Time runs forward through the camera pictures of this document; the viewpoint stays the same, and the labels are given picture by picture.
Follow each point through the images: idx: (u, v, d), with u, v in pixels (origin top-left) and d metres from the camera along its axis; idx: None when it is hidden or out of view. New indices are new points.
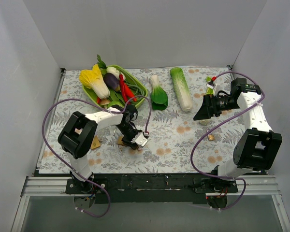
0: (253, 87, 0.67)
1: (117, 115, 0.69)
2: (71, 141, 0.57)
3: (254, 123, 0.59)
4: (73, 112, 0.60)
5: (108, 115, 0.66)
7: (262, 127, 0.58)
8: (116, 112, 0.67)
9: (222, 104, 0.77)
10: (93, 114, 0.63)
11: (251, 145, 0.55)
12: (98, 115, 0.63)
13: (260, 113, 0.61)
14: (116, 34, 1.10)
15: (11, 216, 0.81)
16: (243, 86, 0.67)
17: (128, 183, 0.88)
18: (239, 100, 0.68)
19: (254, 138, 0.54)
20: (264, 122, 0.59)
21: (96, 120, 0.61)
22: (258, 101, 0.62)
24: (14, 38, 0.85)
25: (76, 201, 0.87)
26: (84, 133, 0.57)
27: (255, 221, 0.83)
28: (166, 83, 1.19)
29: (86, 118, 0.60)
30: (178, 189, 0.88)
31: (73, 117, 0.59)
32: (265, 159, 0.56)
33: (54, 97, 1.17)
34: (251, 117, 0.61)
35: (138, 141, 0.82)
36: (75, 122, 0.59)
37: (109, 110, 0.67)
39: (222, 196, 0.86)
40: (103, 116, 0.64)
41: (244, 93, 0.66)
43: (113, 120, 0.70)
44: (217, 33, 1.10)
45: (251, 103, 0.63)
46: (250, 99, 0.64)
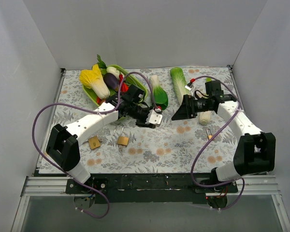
0: (227, 95, 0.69)
1: (109, 115, 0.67)
2: (57, 156, 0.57)
3: (245, 129, 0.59)
4: (54, 125, 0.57)
5: (95, 119, 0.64)
7: (253, 131, 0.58)
8: (107, 111, 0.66)
9: (200, 105, 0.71)
10: (76, 124, 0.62)
11: (249, 151, 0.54)
12: (82, 124, 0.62)
13: (245, 118, 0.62)
14: (116, 34, 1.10)
15: (11, 216, 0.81)
16: (219, 98, 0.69)
17: (128, 183, 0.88)
18: (219, 111, 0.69)
19: (250, 143, 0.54)
20: (252, 125, 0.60)
21: (80, 131, 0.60)
22: (238, 108, 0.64)
24: (14, 38, 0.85)
25: (76, 201, 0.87)
26: (65, 151, 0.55)
27: (255, 221, 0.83)
28: (166, 83, 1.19)
29: (67, 130, 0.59)
30: (178, 189, 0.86)
31: (53, 132, 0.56)
32: (268, 161, 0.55)
33: (54, 97, 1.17)
34: (239, 123, 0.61)
35: (152, 121, 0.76)
36: (56, 136, 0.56)
37: (97, 113, 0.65)
39: (222, 196, 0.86)
40: (88, 123, 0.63)
41: (222, 103, 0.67)
43: (107, 120, 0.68)
44: (217, 33, 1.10)
45: (233, 111, 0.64)
46: (230, 108, 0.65)
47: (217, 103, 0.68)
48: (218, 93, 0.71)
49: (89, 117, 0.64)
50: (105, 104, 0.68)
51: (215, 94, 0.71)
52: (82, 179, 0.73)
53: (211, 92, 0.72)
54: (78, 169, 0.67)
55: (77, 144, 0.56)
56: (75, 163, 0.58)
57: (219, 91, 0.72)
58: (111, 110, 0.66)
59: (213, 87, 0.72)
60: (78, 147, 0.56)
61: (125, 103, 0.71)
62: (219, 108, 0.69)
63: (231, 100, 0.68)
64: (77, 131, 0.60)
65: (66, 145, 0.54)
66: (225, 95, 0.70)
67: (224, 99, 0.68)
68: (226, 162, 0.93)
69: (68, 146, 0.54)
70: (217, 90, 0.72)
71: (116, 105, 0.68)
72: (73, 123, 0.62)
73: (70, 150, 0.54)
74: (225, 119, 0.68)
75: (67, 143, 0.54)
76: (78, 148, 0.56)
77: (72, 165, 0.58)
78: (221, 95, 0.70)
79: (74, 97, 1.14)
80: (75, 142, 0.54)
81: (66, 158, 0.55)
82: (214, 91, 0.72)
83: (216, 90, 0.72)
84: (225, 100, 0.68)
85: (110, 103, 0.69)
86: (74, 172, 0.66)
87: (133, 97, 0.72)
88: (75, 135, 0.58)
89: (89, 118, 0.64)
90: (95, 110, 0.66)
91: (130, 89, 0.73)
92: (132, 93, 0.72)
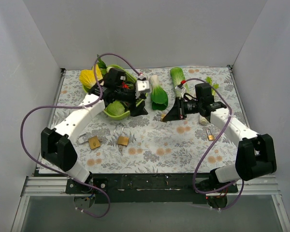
0: (217, 103, 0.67)
1: (94, 106, 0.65)
2: (54, 159, 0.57)
3: (241, 134, 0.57)
4: (43, 130, 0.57)
5: (83, 114, 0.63)
7: (250, 135, 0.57)
8: (91, 103, 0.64)
9: (190, 107, 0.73)
10: (64, 123, 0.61)
11: (251, 155, 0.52)
12: (70, 123, 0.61)
13: (239, 123, 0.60)
14: (116, 34, 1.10)
15: (11, 217, 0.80)
16: (210, 107, 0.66)
17: (128, 183, 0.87)
18: (212, 120, 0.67)
19: (251, 148, 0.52)
20: (248, 129, 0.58)
21: (70, 129, 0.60)
22: (230, 113, 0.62)
24: (13, 37, 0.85)
25: (76, 201, 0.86)
26: (59, 152, 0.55)
27: (255, 221, 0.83)
28: (166, 83, 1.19)
29: (58, 132, 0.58)
30: (178, 189, 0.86)
31: (44, 137, 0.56)
32: (269, 162, 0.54)
33: (54, 97, 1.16)
34: (234, 129, 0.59)
35: (141, 88, 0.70)
36: (47, 140, 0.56)
37: (82, 108, 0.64)
39: (222, 196, 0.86)
40: (76, 119, 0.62)
41: (213, 111, 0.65)
43: (94, 112, 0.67)
44: (217, 33, 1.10)
45: (226, 118, 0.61)
46: (222, 114, 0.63)
47: (209, 112, 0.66)
48: (209, 99, 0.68)
49: (76, 113, 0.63)
50: (88, 96, 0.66)
51: (206, 100, 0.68)
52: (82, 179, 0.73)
53: (202, 98, 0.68)
54: (76, 169, 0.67)
55: (70, 144, 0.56)
56: (73, 160, 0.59)
57: (209, 95, 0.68)
58: (96, 101, 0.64)
59: (204, 92, 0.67)
60: (71, 146, 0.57)
61: (109, 90, 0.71)
62: (211, 117, 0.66)
63: (221, 108, 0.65)
64: (67, 131, 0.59)
65: (60, 147, 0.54)
66: (215, 103, 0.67)
67: (214, 108, 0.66)
68: (226, 162, 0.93)
69: (61, 148, 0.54)
70: (208, 94, 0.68)
71: (99, 94, 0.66)
72: (62, 124, 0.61)
73: (65, 151, 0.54)
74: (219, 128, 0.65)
75: (60, 145, 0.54)
76: (73, 146, 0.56)
77: (71, 163, 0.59)
78: (211, 104, 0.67)
79: (74, 97, 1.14)
80: (67, 142, 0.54)
81: (64, 159, 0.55)
82: (205, 96, 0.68)
83: (207, 95, 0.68)
84: (216, 108, 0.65)
85: (93, 94, 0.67)
86: (73, 172, 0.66)
87: (116, 82, 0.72)
88: (65, 134, 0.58)
89: (76, 115, 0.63)
90: (80, 105, 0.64)
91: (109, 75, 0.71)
92: (112, 79, 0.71)
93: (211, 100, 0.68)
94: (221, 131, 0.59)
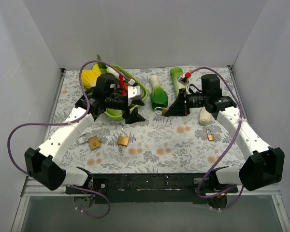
0: (225, 100, 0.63)
1: (81, 122, 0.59)
2: (41, 181, 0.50)
3: (252, 145, 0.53)
4: (26, 151, 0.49)
5: (68, 131, 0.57)
7: (261, 147, 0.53)
8: (78, 119, 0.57)
9: (195, 101, 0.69)
10: (49, 142, 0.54)
11: (260, 170, 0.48)
12: (55, 141, 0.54)
13: (251, 130, 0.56)
14: (116, 35, 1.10)
15: (11, 217, 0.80)
16: (218, 104, 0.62)
17: (128, 183, 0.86)
18: (218, 118, 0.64)
19: (261, 163, 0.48)
20: (259, 139, 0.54)
21: (54, 149, 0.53)
22: (241, 117, 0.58)
24: (13, 37, 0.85)
25: (76, 201, 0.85)
26: (43, 174, 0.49)
27: (255, 221, 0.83)
28: (166, 83, 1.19)
29: (42, 152, 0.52)
30: (178, 189, 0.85)
31: (26, 159, 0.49)
32: (276, 175, 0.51)
33: (54, 97, 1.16)
34: (244, 138, 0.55)
35: (131, 94, 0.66)
36: (32, 161, 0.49)
37: (68, 123, 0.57)
39: (222, 196, 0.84)
40: (61, 137, 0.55)
41: (222, 111, 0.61)
43: (81, 127, 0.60)
44: (217, 33, 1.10)
45: (236, 122, 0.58)
46: (232, 116, 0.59)
47: (216, 109, 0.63)
48: (216, 94, 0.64)
49: (61, 131, 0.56)
50: (75, 109, 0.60)
51: (213, 95, 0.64)
52: (80, 181, 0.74)
53: (209, 92, 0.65)
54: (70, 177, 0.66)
55: (55, 165, 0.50)
56: (61, 181, 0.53)
57: (217, 90, 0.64)
58: (83, 115, 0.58)
59: (212, 86, 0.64)
60: (57, 166, 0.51)
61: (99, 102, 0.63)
62: (217, 114, 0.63)
63: (231, 107, 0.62)
64: (51, 151, 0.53)
65: (43, 169, 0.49)
66: (224, 99, 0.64)
67: (222, 105, 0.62)
68: (226, 162, 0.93)
69: (45, 170, 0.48)
70: (215, 89, 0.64)
71: (86, 107, 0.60)
72: (46, 143, 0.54)
73: (50, 173, 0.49)
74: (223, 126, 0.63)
75: (44, 167, 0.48)
76: (58, 167, 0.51)
77: (59, 183, 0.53)
78: (219, 100, 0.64)
79: (74, 97, 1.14)
80: (52, 164, 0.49)
81: (49, 181, 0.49)
82: (213, 90, 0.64)
83: (214, 89, 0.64)
84: (224, 107, 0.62)
85: (80, 107, 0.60)
86: (66, 181, 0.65)
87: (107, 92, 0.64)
88: (50, 155, 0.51)
89: (61, 133, 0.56)
90: (66, 121, 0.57)
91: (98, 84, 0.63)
92: (101, 89, 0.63)
93: (219, 95, 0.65)
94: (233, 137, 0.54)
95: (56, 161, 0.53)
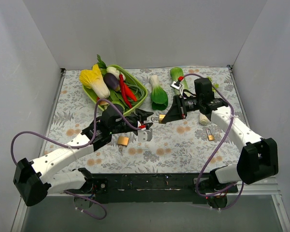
0: (217, 102, 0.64)
1: (81, 150, 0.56)
2: (21, 193, 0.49)
3: (244, 137, 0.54)
4: (21, 159, 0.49)
5: (65, 154, 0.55)
7: (253, 139, 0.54)
8: (79, 146, 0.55)
9: (191, 104, 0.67)
10: (43, 158, 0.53)
11: (255, 160, 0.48)
12: (50, 160, 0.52)
13: (242, 125, 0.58)
14: (116, 35, 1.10)
15: (11, 217, 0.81)
16: (210, 105, 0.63)
17: (128, 183, 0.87)
18: (212, 118, 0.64)
19: (254, 152, 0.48)
20: (251, 132, 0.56)
21: (46, 168, 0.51)
22: (233, 114, 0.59)
24: (13, 37, 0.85)
25: (76, 201, 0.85)
26: (27, 188, 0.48)
27: (255, 221, 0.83)
28: (166, 83, 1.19)
29: (33, 166, 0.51)
30: (178, 189, 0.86)
31: (18, 167, 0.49)
32: (272, 166, 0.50)
33: (54, 97, 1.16)
34: (237, 132, 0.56)
35: (141, 139, 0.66)
36: (20, 172, 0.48)
37: (68, 147, 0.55)
39: (222, 196, 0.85)
40: (56, 158, 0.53)
41: (214, 110, 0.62)
43: (80, 154, 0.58)
44: (217, 33, 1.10)
45: (228, 118, 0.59)
46: (224, 114, 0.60)
47: (210, 110, 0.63)
48: (209, 96, 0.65)
49: (60, 152, 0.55)
50: (80, 136, 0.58)
51: (206, 97, 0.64)
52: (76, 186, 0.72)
53: (202, 95, 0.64)
54: (64, 184, 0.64)
55: (41, 183, 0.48)
56: (41, 198, 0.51)
57: (209, 92, 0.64)
58: (84, 145, 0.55)
59: (204, 89, 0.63)
60: (42, 185, 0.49)
61: (103, 134, 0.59)
62: (211, 115, 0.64)
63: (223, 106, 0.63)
64: (42, 168, 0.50)
65: (28, 183, 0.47)
66: (216, 100, 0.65)
67: (215, 106, 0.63)
68: (226, 163, 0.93)
69: (29, 186, 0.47)
70: (208, 91, 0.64)
71: (91, 137, 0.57)
72: (40, 159, 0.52)
73: (32, 190, 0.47)
74: (221, 127, 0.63)
75: (28, 183, 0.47)
76: (42, 187, 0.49)
77: (38, 200, 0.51)
78: (211, 101, 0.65)
79: (74, 97, 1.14)
80: (36, 182, 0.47)
81: (29, 197, 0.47)
82: (205, 93, 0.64)
83: (207, 92, 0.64)
84: (217, 107, 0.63)
85: (86, 135, 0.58)
86: (59, 188, 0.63)
87: (111, 125, 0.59)
88: (39, 173, 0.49)
89: (58, 153, 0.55)
90: (67, 143, 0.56)
91: (103, 115, 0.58)
92: (106, 121, 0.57)
93: (211, 97, 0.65)
94: (224, 135, 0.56)
95: (42, 180, 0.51)
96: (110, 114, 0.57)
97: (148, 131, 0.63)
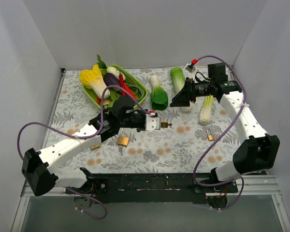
0: (232, 85, 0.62)
1: (89, 140, 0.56)
2: (30, 183, 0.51)
3: (249, 130, 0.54)
4: (28, 150, 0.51)
5: (73, 145, 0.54)
7: (257, 133, 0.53)
8: (86, 137, 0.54)
9: (201, 89, 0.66)
10: (51, 148, 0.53)
11: (254, 154, 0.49)
12: (57, 150, 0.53)
13: (250, 116, 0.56)
14: (116, 35, 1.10)
15: (11, 217, 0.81)
16: (224, 87, 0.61)
17: (128, 183, 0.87)
18: (222, 103, 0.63)
19: (254, 149, 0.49)
20: (257, 125, 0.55)
21: (53, 158, 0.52)
22: (244, 102, 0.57)
24: (13, 37, 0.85)
25: (76, 201, 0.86)
26: (35, 178, 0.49)
27: (255, 221, 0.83)
28: (166, 83, 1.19)
29: (41, 157, 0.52)
30: (178, 189, 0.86)
31: (25, 157, 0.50)
32: (268, 161, 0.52)
33: (54, 97, 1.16)
34: (243, 123, 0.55)
35: (150, 128, 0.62)
36: (28, 163, 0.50)
37: (75, 137, 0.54)
39: (222, 196, 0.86)
40: (63, 148, 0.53)
41: (226, 94, 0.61)
43: (88, 144, 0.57)
44: (217, 33, 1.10)
45: (238, 106, 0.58)
46: (235, 101, 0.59)
47: (221, 92, 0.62)
48: (222, 79, 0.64)
49: (67, 142, 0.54)
50: (87, 126, 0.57)
51: (219, 79, 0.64)
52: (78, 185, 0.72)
53: (214, 76, 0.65)
54: (67, 180, 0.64)
55: (48, 174, 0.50)
56: (49, 188, 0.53)
57: (223, 75, 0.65)
58: (92, 136, 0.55)
59: (217, 70, 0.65)
60: (50, 174, 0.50)
61: (111, 125, 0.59)
62: (221, 98, 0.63)
63: (236, 91, 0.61)
64: (49, 158, 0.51)
65: (36, 173, 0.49)
66: (230, 83, 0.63)
67: (228, 89, 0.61)
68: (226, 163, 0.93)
69: (36, 175, 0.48)
70: (221, 73, 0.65)
71: (99, 127, 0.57)
72: (48, 149, 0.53)
73: (40, 179, 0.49)
74: (230, 113, 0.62)
75: (36, 173, 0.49)
76: (50, 177, 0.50)
77: (47, 190, 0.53)
78: (225, 83, 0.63)
79: (74, 97, 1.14)
80: (44, 173, 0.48)
81: (37, 185, 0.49)
82: (218, 74, 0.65)
83: (220, 74, 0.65)
84: (229, 91, 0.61)
85: (93, 125, 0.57)
86: (62, 184, 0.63)
87: (121, 116, 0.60)
88: (46, 163, 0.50)
89: (65, 143, 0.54)
90: (74, 134, 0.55)
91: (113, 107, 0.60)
92: (115, 112, 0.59)
93: (225, 79, 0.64)
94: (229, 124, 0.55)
95: (50, 169, 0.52)
96: (122, 105, 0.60)
97: (156, 119, 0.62)
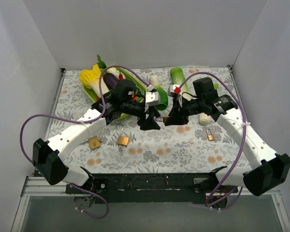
0: (225, 101, 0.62)
1: (94, 123, 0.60)
2: (43, 173, 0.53)
3: (258, 153, 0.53)
4: (36, 140, 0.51)
5: (79, 130, 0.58)
7: (268, 155, 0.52)
8: (91, 120, 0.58)
9: (192, 111, 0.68)
10: (59, 137, 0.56)
11: (268, 179, 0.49)
12: (65, 137, 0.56)
13: (255, 137, 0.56)
14: (116, 35, 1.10)
15: (11, 217, 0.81)
16: (218, 106, 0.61)
17: (128, 183, 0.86)
18: (218, 120, 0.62)
19: (269, 174, 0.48)
20: (265, 146, 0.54)
21: (63, 144, 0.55)
22: (244, 121, 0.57)
24: (14, 37, 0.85)
25: (76, 201, 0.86)
26: (47, 166, 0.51)
27: (255, 221, 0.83)
28: (166, 83, 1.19)
29: (50, 145, 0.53)
30: (178, 189, 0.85)
31: (35, 148, 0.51)
32: (280, 179, 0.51)
33: (54, 97, 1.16)
34: (250, 146, 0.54)
35: (149, 99, 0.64)
36: (38, 153, 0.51)
37: (81, 123, 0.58)
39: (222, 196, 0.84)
40: (71, 135, 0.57)
41: (223, 114, 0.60)
43: (93, 129, 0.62)
44: (217, 33, 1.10)
45: (240, 126, 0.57)
46: (235, 121, 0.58)
47: (218, 111, 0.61)
48: (212, 94, 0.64)
49: (73, 128, 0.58)
50: (91, 110, 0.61)
51: (209, 96, 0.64)
52: (79, 182, 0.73)
53: (204, 94, 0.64)
54: (68, 177, 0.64)
55: (60, 161, 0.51)
56: (63, 176, 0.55)
57: (211, 91, 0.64)
58: (96, 118, 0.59)
59: (206, 88, 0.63)
60: (62, 161, 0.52)
61: (113, 107, 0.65)
62: (218, 117, 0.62)
63: (232, 108, 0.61)
64: (58, 146, 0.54)
65: (48, 161, 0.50)
66: (223, 99, 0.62)
67: (225, 107, 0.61)
68: (226, 163, 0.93)
69: (50, 163, 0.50)
70: (210, 90, 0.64)
71: (102, 110, 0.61)
72: (55, 137, 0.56)
73: (52, 166, 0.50)
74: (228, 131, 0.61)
75: (49, 161, 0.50)
76: (62, 164, 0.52)
77: (61, 179, 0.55)
78: (219, 101, 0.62)
79: (74, 97, 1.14)
80: (56, 159, 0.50)
81: (51, 173, 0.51)
82: (208, 92, 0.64)
83: (209, 90, 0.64)
84: (226, 108, 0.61)
85: (96, 108, 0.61)
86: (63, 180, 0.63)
87: (123, 98, 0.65)
88: (56, 150, 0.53)
89: (72, 130, 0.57)
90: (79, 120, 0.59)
91: (116, 89, 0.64)
92: (118, 94, 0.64)
93: (215, 96, 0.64)
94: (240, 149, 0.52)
95: (62, 155, 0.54)
96: (124, 86, 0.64)
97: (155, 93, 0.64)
